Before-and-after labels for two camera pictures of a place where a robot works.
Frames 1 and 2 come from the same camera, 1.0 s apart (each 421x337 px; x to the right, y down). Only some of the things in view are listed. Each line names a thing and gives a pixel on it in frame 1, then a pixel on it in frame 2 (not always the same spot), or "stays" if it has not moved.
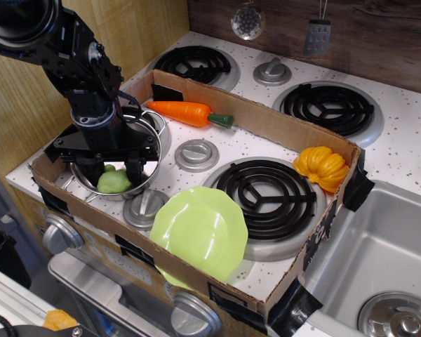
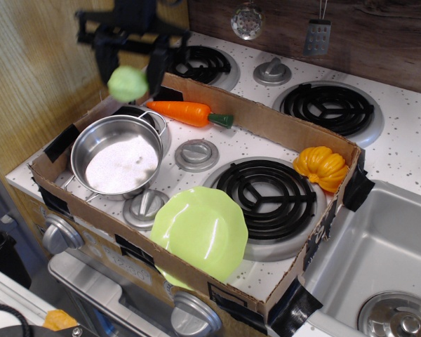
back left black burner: [200, 63] stays
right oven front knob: [191, 316] stays
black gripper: [91, 144] -> [130, 28]
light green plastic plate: [203, 227] stays
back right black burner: [342, 109] stays
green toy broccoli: [112, 180] -> [127, 83]
